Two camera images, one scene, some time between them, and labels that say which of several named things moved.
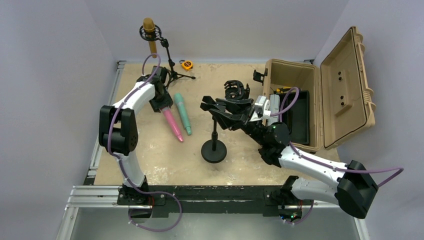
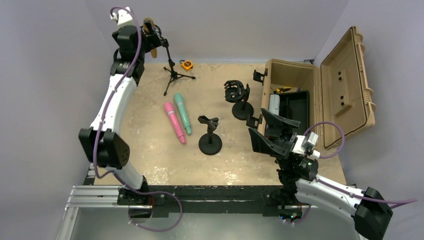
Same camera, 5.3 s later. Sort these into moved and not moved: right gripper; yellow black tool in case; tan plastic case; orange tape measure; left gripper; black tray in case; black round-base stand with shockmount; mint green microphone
Moved: left gripper; right gripper
Not moved: orange tape measure; black tray in case; yellow black tool in case; black round-base stand with shockmount; mint green microphone; tan plastic case
